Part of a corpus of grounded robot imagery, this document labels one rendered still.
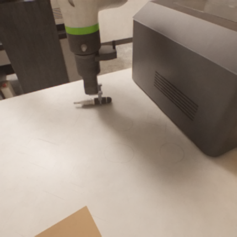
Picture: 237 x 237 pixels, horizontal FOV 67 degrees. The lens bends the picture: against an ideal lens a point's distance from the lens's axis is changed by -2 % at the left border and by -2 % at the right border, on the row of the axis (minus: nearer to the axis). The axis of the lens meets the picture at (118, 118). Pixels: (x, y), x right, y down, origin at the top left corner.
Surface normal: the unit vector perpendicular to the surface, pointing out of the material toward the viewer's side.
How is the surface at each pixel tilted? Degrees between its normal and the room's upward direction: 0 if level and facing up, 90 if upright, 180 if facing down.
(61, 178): 0
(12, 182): 0
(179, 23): 58
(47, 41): 90
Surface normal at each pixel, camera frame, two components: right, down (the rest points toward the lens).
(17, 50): 0.37, 0.63
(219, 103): -0.91, 0.29
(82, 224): -0.03, -0.73
